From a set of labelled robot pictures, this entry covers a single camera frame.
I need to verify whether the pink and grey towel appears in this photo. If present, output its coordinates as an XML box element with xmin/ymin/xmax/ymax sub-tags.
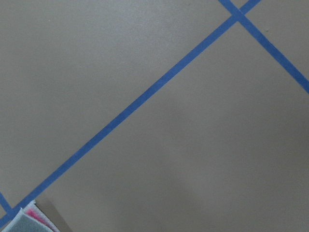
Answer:
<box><xmin>2</xmin><ymin>200</ymin><xmax>60</xmax><ymax>232</ymax></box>

